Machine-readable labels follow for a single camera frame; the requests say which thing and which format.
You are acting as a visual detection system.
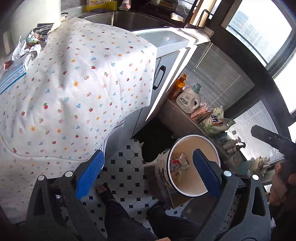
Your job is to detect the grey cabinet doors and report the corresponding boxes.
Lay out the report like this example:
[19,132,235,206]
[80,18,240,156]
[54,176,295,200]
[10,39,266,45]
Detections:
[104,48,190,160]

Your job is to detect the red white patterned wrapper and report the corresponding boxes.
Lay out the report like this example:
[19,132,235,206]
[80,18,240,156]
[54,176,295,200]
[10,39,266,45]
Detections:
[170,159,180,172]

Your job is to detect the white round trash bin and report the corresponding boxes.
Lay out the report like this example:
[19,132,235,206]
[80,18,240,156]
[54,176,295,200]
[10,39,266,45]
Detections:
[154,135,220,198]

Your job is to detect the floral white tablecloth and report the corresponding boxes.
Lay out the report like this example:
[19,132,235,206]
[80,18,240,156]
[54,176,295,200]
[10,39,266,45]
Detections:
[1,18,157,223]

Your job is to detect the silver foil bag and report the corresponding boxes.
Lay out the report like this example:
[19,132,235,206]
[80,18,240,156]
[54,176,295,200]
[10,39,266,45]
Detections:
[178,154,190,170]

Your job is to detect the blue white carton box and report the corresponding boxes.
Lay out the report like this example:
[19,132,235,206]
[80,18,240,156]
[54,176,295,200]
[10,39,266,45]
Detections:
[1,51,38,94]

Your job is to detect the yellow detergent jug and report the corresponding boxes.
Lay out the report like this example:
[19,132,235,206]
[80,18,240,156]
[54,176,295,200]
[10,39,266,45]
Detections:
[85,0,117,11]

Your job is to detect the green white refill pouch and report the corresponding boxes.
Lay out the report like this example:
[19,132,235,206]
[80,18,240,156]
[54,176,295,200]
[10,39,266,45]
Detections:
[200,106,236,135]

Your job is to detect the colourful foil snack wrapper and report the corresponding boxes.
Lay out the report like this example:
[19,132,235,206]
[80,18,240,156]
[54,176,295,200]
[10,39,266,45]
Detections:
[26,23,54,44]

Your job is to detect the white cylindrical appliance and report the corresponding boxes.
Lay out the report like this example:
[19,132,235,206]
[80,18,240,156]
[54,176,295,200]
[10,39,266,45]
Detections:
[1,1,63,52]

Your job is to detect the wooden cutting board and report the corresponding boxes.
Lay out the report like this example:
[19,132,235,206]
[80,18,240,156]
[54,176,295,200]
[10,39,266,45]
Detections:
[189,0,217,28]

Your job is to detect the pink faucet ornament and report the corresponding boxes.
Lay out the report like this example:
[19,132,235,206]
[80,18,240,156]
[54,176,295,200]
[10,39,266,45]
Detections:
[119,0,131,11]

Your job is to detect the white laundry detergent bottle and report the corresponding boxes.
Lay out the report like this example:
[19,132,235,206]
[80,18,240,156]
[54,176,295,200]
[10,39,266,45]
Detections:
[176,83,201,114]

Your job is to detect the crumpled white tissue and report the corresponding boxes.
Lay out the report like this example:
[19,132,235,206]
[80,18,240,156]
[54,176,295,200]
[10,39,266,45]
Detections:
[11,36,42,62]

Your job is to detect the person's right hand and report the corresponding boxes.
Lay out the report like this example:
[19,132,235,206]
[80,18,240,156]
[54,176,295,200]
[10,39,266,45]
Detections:
[269,159,295,208]

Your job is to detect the stainless steel sink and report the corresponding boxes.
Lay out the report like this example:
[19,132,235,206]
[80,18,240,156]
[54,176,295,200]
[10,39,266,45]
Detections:
[79,11,176,31]

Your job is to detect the orange bottle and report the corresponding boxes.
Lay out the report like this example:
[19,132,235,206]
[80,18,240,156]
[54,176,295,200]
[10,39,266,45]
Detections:
[168,73,187,99]

